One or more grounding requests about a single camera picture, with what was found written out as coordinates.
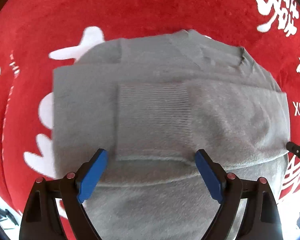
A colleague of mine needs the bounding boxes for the grey knit sweater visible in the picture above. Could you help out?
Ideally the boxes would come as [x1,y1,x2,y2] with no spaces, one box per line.
[52,30,290,239]

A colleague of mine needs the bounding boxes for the red blanket with white characters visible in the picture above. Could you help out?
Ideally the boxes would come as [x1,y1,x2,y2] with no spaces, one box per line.
[0,0,300,240]

